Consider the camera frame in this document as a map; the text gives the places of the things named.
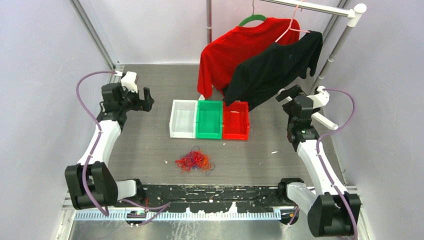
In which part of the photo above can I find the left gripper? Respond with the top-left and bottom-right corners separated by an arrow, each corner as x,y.
119,83 -> 154,113

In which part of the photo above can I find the cable pile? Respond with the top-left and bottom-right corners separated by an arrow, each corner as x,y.
174,146 -> 216,176

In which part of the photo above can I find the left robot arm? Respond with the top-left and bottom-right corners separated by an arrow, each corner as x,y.
64,83 -> 155,216

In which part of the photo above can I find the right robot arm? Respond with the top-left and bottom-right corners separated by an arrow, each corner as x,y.
275,85 -> 362,240

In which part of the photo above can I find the black t-shirt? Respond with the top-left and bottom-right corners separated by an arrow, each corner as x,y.
223,31 -> 323,111

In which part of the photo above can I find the white plastic bin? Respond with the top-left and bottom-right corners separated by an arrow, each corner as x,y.
169,99 -> 198,139

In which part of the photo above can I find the red plastic bin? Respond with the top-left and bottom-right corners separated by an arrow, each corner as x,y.
222,101 -> 250,141

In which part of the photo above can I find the green plastic bin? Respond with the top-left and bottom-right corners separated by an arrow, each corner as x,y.
195,100 -> 223,140

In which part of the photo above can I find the pink clothes hanger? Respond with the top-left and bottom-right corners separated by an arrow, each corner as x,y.
274,4 -> 310,43

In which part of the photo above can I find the red t-shirt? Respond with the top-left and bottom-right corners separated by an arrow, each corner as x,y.
197,17 -> 301,99

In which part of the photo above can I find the green clothes hanger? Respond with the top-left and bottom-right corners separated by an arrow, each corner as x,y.
238,0 -> 267,27

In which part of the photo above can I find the white clothes rack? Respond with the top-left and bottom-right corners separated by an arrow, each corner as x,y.
205,0 -> 367,131

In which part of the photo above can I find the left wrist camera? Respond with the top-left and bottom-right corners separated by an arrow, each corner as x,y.
120,71 -> 139,93

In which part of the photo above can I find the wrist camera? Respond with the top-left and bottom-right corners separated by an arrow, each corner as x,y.
120,71 -> 139,93
307,85 -> 330,109

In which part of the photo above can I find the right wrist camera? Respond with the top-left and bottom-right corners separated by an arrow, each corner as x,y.
307,85 -> 330,109

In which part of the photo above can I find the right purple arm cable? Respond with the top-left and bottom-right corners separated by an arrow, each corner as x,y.
315,88 -> 359,240

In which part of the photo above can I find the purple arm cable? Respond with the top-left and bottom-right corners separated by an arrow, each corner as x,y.
75,70 -> 117,218
315,88 -> 359,240

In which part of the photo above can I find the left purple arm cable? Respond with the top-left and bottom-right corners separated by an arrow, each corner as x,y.
75,70 -> 117,218

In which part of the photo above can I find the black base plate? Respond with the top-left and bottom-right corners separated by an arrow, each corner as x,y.
130,184 -> 295,214

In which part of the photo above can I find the white cable duct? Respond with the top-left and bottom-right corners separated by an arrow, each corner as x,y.
74,208 -> 281,221

